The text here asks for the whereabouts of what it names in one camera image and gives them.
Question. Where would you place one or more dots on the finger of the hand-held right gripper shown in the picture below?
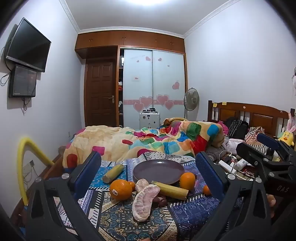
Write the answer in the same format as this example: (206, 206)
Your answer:
(248, 150)
(268, 140)

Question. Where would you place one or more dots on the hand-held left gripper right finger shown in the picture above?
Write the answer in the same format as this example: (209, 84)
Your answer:
(208, 172)

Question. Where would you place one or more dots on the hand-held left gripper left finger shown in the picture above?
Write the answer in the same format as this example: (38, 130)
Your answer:
(91, 172)

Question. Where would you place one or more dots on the green sugarcane piece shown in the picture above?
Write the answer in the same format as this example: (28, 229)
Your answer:
(113, 174)

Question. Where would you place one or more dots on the plain orange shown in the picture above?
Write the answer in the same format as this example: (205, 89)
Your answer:
(187, 181)

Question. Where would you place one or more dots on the large orange with sticker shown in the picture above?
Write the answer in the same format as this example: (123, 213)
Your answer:
(121, 190)

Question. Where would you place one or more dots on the purple plate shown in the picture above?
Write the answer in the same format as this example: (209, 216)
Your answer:
(158, 172)

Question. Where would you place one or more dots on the small peeled pomelo segment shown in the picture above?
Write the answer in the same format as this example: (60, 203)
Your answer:
(141, 184)

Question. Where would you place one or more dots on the dark red grape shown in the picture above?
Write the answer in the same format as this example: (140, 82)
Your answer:
(162, 201)

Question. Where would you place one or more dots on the large peeled pomelo segment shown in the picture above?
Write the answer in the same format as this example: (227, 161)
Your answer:
(144, 201)

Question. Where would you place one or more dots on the person's right hand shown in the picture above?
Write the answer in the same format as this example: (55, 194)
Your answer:
(271, 205)

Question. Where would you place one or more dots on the white bottle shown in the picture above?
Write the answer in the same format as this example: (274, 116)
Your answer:
(241, 163)

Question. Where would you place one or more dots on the pink floral pillow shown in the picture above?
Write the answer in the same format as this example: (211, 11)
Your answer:
(234, 146)

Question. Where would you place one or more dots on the pink striped cloth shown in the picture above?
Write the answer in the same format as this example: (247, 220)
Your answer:
(253, 134)

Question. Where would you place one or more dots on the yellow plush chick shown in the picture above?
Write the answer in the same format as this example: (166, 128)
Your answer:
(286, 137)

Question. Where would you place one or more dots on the white power strip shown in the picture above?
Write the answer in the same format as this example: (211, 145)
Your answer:
(227, 167)

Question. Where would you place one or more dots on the black backpack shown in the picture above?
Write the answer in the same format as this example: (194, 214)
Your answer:
(237, 127)

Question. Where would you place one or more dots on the wooden headboard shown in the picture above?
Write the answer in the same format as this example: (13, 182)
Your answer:
(249, 115)

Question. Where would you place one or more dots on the blue patterned bedsheet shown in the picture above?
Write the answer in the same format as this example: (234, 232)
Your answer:
(115, 220)

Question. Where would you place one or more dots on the colourful patchwork blanket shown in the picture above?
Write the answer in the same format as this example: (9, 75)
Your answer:
(138, 139)

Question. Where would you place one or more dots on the standing electric fan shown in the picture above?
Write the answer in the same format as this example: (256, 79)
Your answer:
(191, 99)

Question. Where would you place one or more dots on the white metal case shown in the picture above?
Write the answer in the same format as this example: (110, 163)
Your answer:
(149, 119)

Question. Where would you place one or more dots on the brown wooden door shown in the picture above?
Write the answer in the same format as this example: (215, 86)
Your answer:
(99, 92)

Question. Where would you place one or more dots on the wooden overhead cabinet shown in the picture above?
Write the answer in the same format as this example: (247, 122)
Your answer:
(129, 41)

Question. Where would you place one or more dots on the small black wall monitor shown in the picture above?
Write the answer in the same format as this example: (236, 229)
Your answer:
(23, 81)

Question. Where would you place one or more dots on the black wall television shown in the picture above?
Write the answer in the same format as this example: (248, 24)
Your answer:
(29, 46)

